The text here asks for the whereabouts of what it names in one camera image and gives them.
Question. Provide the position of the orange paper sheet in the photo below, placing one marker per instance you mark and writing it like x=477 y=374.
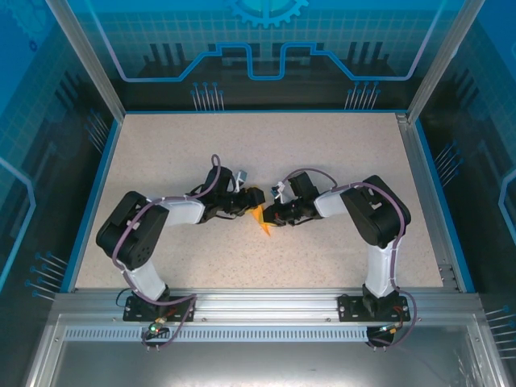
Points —
x=260 y=215

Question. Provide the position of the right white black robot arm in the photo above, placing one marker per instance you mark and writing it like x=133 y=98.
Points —
x=379 y=217

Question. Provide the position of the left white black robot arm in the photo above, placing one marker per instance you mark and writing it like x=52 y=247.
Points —
x=137 y=234

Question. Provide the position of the sheet metal tray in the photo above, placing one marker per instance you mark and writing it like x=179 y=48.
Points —
x=262 y=367

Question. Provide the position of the aluminium mounting rail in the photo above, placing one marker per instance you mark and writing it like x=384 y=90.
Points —
x=266 y=306

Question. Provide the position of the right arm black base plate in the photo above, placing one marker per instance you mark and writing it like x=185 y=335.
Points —
x=350 y=308

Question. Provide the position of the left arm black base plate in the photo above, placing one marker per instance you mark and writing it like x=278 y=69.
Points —
x=181 y=312

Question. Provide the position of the aluminium side rail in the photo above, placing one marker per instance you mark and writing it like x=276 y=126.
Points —
x=427 y=193

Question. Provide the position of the blue printed enclosure panel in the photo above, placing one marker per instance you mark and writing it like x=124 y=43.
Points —
x=483 y=121
x=258 y=24
x=32 y=121

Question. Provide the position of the aluminium frame post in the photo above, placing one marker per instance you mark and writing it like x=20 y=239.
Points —
x=88 y=60
x=442 y=60

